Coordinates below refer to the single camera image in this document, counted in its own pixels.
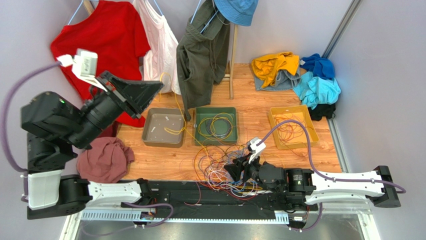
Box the wooden clothes rack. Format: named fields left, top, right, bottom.
left=74, top=0, right=239, bottom=100

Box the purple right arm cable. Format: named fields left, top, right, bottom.
left=257, top=119, right=407, bottom=233

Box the grey coiled cable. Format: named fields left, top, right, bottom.
left=203, top=115, right=233, bottom=140

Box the grey crumpled cloth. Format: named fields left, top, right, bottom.
left=254, top=68, right=301, bottom=92

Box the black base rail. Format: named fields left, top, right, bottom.
left=122, top=178, right=319, bottom=221

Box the yellow plastic tray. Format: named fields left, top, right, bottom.
left=268, top=105, right=320, bottom=150

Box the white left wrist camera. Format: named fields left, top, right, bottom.
left=56, top=48, right=108, bottom=92

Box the white pink hanging garment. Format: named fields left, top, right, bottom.
left=133, top=0, right=181, bottom=95

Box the red t-shirt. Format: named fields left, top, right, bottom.
left=50, top=0, right=151, bottom=128

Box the aluminium corner profile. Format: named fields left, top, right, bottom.
left=322, top=0, right=363, bottom=59

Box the white cable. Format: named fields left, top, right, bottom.
left=202, top=159, right=267, bottom=197

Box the orange cable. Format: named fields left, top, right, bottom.
left=275, top=111, right=310, bottom=157

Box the dark blue crumpled cloth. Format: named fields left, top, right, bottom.
left=299, top=53, right=336, bottom=80

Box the olive green hanging garment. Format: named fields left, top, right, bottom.
left=176, top=0, right=230, bottom=121

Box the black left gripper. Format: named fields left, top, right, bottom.
left=70, top=70, right=168, bottom=149

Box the black crumpled cloth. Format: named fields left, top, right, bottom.
left=307, top=103, right=336, bottom=121

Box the yellow crumpled cloth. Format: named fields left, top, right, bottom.
left=251, top=52, right=300, bottom=89

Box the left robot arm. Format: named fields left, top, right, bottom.
left=21, top=71, right=164, bottom=220

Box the dusty pink crumpled cloth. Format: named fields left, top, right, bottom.
left=76, top=137, right=135, bottom=184

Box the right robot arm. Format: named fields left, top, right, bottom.
left=224, top=156, right=401, bottom=210

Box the green metal tray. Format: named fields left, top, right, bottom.
left=194, top=107, right=239, bottom=146

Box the blue cable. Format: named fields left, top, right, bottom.
left=212, top=146, right=264, bottom=197

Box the blue bucket hat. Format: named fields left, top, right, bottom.
left=214, top=0, right=259, bottom=27

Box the tan metal tray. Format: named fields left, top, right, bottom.
left=141, top=108, right=185, bottom=148

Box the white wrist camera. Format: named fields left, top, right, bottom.
left=56, top=48, right=108, bottom=92
left=247, top=137, right=266, bottom=164

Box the cyan crumpled cloth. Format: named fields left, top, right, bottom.
left=293, top=71, right=341, bottom=109

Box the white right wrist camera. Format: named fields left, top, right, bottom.
left=247, top=137, right=266, bottom=164

